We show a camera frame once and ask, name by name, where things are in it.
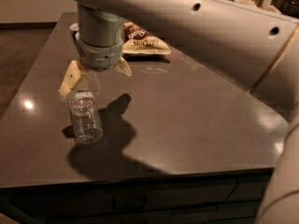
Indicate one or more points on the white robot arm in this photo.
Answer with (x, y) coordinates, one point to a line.
(253, 48)

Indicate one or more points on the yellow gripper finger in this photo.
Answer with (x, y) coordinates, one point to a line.
(76, 78)
(123, 67)

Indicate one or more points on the clear plastic water bottle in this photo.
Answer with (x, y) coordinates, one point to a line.
(86, 122)

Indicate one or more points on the brown yellow chip bag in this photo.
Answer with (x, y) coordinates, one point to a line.
(139, 41)

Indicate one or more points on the blue silver energy drink can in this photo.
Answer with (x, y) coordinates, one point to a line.
(73, 29)

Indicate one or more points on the dark cabinet drawer front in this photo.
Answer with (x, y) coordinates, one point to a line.
(87, 200)

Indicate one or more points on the tan packets in basket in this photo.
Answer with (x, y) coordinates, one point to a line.
(249, 0)

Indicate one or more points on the dark container with snacks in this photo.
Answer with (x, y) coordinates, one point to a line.
(287, 7)

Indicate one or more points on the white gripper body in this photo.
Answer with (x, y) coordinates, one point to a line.
(99, 55)

